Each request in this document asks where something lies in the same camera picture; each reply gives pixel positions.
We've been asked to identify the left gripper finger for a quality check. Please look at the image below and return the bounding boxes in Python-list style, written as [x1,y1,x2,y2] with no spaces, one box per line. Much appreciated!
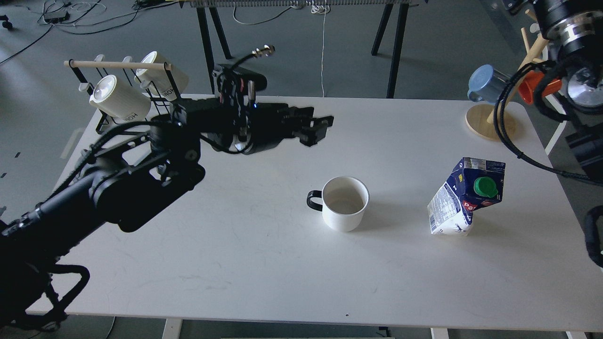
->
[292,115,334,147]
[285,106,314,124]

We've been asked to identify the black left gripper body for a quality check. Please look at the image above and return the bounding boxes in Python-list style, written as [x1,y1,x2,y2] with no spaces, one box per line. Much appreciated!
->
[207,64,295,155]

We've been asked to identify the white mug black handle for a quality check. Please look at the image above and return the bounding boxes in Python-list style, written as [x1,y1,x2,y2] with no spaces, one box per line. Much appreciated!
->
[306,176,370,232]

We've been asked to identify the blue white milk carton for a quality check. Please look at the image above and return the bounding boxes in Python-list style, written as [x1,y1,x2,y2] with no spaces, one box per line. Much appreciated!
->
[428,157,506,235]

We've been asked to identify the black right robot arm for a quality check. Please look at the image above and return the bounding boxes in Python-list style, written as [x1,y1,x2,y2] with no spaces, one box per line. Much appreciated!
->
[532,0,602,184]

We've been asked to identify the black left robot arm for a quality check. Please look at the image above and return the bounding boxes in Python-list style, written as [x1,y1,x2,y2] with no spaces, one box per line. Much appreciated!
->
[0,63,334,332]

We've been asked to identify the white ribbed mug rear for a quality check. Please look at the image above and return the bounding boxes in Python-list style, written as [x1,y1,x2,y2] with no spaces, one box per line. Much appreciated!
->
[135,51,189,101]

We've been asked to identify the white ribbed mug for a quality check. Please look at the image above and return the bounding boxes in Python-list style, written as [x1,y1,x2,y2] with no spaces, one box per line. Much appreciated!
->
[135,51,189,101]
[89,74,152,122]

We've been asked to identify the black trestle table legs left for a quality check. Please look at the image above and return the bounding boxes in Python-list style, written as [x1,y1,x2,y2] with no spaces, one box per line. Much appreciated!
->
[196,7,232,95]

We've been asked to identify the black trestle table legs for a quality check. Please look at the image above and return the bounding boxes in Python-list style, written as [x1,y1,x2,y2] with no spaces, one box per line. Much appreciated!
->
[371,4,409,99]
[196,7,232,95]

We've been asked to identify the white ribbed mug front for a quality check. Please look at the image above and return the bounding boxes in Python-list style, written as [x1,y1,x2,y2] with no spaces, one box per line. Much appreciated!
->
[89,74,152,122]

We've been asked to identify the black trestle table legs right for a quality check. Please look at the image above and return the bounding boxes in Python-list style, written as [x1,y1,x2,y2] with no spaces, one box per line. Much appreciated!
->
[371,4,409,99]

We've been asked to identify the wooden mug tree stand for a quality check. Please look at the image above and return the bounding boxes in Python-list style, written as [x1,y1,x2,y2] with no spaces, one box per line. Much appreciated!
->
[465,28,548,141]

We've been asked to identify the blue mug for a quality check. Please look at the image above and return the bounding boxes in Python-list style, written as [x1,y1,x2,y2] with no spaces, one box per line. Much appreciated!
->
[467,64,511,105]

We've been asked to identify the orange mug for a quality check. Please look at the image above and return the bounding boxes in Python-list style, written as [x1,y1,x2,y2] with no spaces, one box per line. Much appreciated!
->
[518,71,562,105]

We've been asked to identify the black wire mug rack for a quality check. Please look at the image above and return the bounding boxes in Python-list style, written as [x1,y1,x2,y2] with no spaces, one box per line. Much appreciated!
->
[64,55,182,135]

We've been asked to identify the white hanging cord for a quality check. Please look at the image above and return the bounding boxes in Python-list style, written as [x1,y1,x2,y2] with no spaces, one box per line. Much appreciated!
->
[311,5,329,97]

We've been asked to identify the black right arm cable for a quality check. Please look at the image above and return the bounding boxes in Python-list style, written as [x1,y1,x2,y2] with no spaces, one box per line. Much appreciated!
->
[495,66,603,185]

